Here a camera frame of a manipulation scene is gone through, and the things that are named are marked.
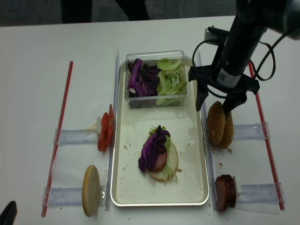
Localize clear holder lower right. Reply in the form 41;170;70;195
237;183;285;204

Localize purple cabbage in container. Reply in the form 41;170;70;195
127;59;160;98

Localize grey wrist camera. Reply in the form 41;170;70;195
204;26;229;45

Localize pink ham slice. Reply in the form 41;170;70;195
152;151;167;172

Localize right red tape strip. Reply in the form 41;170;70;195
248;60;285;210

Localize black object bottom left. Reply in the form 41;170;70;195
0;201;17;225

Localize shredded lettuce on burger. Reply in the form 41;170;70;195
149;137;179;181

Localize purple cabbage leaf on burger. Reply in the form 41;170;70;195
138;125;171;173

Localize clear holder upper right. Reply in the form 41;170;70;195
233;122;270;140

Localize dark meat patty front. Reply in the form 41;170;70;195
215;175;229;212

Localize left red tape strip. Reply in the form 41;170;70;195
41;61;73;218

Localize sesame top bun rear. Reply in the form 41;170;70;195
219;112;234;149

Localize rear tomato slice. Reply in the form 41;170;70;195
107;104;114;144

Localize dark meat patty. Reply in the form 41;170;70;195
215;175;229;212
226;174;236;208

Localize person legs dark trousers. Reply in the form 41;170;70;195
60;0;150;23

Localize white stopper behind patties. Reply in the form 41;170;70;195
232;176;241;202

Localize red tape strip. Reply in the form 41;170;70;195
248;60;285;210
41;61;73;218

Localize bottom bun on tray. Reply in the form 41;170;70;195
148;141;179;181

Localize green lettuce in container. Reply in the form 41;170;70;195
156;59;187;106

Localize front tomato slice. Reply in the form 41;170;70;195
97;112;109;152

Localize tomato slice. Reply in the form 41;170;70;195
107;104;114;144
97;112;109;152

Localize sesame bun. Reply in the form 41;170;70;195
207;101;225;146
219;112;234;149

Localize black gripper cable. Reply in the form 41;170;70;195
192;28;293;99

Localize right clear acrylic divider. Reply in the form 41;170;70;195
196;51;218;210

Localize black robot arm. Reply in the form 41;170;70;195
188;0;300;113

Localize dark meat patty rear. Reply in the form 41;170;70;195
226;174;236;208

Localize clear holder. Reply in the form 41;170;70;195
41;187;111;207
53;129;98;145
237;183;285;204
233;122;270;140

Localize sesame top bun front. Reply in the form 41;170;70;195
207;101;225;146

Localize clear holder upper left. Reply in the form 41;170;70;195
53;129;98;145

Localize cream metal serving tray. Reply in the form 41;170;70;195
110;62;209;207

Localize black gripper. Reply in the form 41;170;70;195
188;44;260;115

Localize clear holder lower left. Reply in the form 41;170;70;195
41;187;111;207

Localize pale bun half left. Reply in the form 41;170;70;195
82;165;100;217

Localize clear plastic salad container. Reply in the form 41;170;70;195
124;50;190;108

